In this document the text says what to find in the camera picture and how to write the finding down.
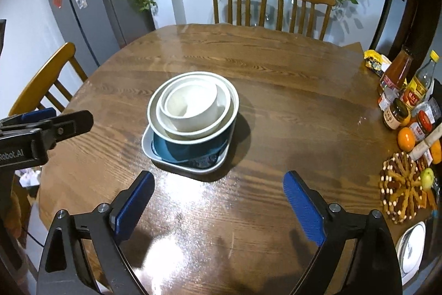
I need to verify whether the patterned square plate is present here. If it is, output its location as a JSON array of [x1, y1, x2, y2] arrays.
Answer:
[[142, 124, 235, 175]]

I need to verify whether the blue oval dish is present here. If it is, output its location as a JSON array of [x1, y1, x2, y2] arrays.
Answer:
[[151, 123, 235, 168]]

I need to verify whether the medium white bowl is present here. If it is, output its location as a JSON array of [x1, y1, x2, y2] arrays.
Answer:
[[155, 75, 231, 139]]

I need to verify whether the large white bowl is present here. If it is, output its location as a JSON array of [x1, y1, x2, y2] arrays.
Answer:
[[147, 71, 239, 145]]

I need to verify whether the white ramekin cup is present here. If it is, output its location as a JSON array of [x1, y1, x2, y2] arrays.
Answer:
[[156, 79, 225, 132]]

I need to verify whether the wooden beaded trivet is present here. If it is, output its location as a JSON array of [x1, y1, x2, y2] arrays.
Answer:
[[378, 151, 427, 224]]

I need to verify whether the white plate at edge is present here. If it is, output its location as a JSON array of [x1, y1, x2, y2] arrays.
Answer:
[[396, 222, 426, 284]]

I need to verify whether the green apple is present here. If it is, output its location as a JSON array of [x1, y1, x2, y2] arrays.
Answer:
[[420, 168, 435, 191]]

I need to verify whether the orange fruit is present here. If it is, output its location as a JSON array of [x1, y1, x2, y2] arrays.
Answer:
[[397, 127, 416, 152], [430, 139, 442, 165]]

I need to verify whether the brown paste jar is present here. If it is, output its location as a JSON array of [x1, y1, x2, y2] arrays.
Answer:
[[383, 98, 409, 130]]

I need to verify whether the red lid sauce jar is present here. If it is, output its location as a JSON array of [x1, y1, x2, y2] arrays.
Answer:
[[407, 110, 432, 143]]

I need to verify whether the cream tube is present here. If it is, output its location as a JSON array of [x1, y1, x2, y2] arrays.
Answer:
[[409, 124, 442, 160]]

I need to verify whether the orange sauce bottle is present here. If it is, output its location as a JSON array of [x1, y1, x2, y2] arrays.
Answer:
[[377, 46, 413, 95]]

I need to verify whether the yellow cap vinegar bottle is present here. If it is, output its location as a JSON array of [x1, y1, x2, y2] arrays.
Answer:
[[401, 50, 440, 111]]

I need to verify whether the yellow snack packet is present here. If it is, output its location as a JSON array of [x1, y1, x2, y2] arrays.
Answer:
[[363, 49, 392, 77]]

